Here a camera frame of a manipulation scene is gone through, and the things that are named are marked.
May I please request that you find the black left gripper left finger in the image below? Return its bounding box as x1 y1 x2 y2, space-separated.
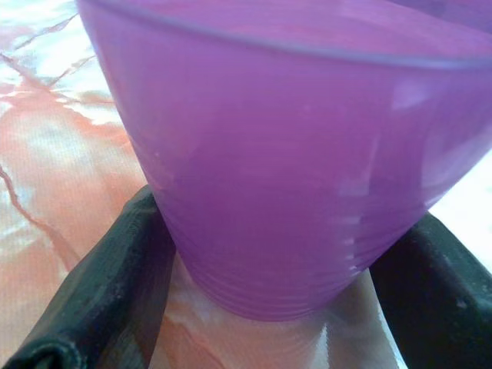
0 184 178 369

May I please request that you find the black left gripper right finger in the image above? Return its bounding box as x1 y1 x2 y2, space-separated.
368 211 492 369

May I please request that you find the purple translucent plastic cup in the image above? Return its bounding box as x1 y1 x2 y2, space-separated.
75 0 492 321

